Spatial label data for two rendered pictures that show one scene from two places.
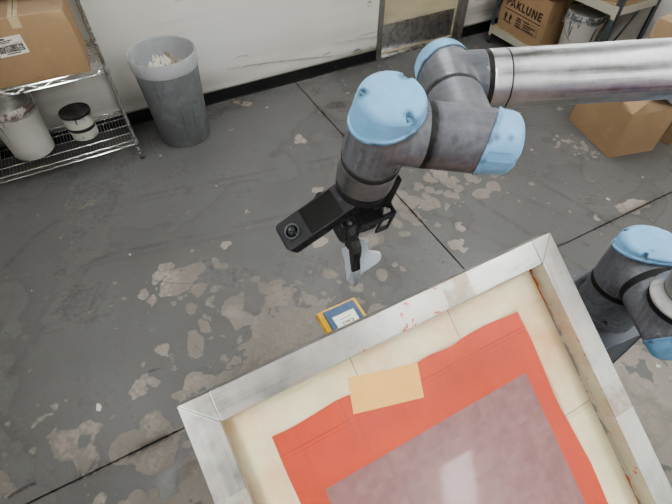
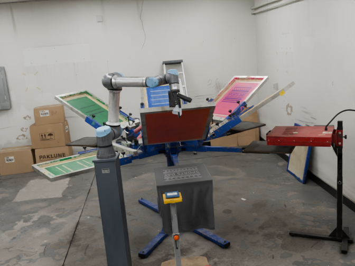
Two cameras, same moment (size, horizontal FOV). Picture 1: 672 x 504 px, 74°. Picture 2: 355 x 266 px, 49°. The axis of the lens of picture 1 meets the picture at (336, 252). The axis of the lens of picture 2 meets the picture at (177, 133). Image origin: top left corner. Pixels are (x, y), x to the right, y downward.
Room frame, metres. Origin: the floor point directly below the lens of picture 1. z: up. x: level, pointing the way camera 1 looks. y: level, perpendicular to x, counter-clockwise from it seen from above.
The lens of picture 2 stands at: (3.07, 1.09, 1.98)
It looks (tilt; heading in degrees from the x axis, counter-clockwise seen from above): 12 degrees down; 203
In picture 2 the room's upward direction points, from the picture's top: 5 degrees counter-clockwise
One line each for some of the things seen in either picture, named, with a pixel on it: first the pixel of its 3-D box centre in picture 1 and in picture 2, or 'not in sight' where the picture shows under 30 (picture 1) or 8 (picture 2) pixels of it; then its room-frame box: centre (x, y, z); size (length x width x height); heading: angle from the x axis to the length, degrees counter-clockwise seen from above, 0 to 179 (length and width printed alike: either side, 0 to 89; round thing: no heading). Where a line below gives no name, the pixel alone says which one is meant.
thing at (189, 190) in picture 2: not in sight; (186, 207); (0.37, -0.05, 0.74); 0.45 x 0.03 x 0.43; 118
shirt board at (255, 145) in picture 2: not in sight; (228, 148); (-0.79, -0.01, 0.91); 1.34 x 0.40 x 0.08; 88
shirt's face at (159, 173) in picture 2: not in sight; (181, 173); (0.17, -0.16, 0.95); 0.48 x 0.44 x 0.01; 28
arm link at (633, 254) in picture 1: (640, 262); (104, 135); (0.56, -0.61, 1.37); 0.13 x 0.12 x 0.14; 1
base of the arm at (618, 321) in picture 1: (611, 293); (105, 150); (0.56, -0.61, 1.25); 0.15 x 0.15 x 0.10
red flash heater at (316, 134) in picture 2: not in sight; (302, 135); (-0.77, 0.74, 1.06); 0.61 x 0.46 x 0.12; 88
